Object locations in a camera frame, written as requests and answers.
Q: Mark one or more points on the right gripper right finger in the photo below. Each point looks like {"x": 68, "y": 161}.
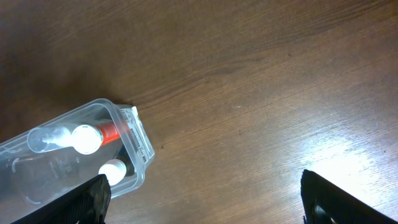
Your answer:
{"x": 324, "y": 202}

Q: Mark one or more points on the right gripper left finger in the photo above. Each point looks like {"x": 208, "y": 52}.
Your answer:
{"x": 85, "y": 204}

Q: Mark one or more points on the black bottle white cap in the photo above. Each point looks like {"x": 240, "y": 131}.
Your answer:
{"x": 118, "y": 168}

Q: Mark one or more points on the orange bottle white cap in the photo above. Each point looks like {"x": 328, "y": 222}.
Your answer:
{"x": 87, "y": 138}

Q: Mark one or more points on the clear sanitizer bottle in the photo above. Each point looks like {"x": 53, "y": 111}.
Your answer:
{"x": 50, "y": 138}

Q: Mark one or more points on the clear plastic container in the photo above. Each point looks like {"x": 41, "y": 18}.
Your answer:
{"x": 30, "y": 181}

